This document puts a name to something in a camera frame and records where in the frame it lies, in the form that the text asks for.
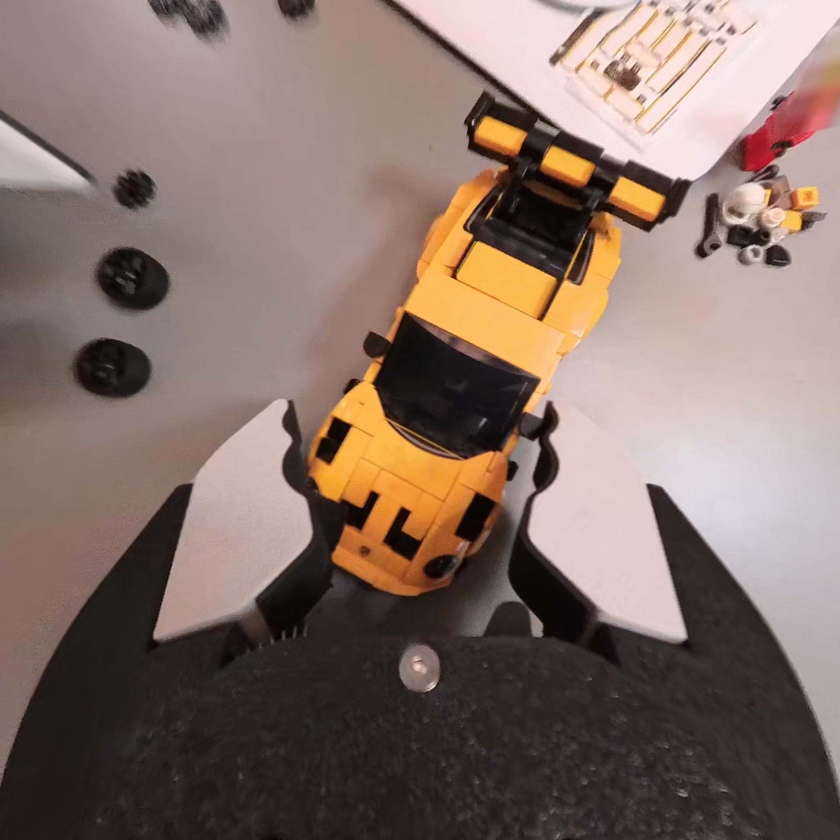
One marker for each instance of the pile of small lego parts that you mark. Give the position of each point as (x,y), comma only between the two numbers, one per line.
(754,216)

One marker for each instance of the red lego piece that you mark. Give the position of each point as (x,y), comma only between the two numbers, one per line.
(774,138)

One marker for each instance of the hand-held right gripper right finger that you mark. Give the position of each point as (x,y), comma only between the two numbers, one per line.
(604,525)

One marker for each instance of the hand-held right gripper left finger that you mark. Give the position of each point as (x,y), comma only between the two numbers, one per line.
(236,525)

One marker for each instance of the orange lego car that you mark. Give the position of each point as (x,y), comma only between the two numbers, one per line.
(472,295)

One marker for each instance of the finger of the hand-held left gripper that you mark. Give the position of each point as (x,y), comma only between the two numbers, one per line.
(26,164)

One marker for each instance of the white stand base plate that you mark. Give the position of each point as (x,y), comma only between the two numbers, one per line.
(499,39)

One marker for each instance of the black lego wheel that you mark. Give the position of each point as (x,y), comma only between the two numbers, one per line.
(113,367)
(133,279)

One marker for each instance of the lego sticker sheet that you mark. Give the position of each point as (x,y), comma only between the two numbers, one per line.
(649,59)

